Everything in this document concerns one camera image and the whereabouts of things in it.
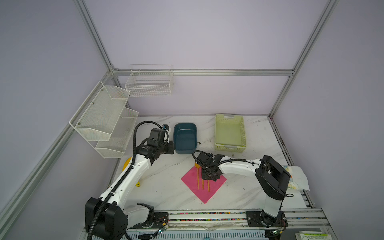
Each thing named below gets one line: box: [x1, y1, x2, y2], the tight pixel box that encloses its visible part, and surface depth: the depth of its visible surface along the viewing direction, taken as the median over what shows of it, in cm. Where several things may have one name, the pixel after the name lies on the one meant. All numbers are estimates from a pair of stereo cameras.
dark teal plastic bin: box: [173, 122, 198, 155], surface depth 107 cm
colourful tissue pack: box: [283, 166, 310, 191], surface depth 82 cm
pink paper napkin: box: [180, 167, 227, 204], surface depth 86 cm
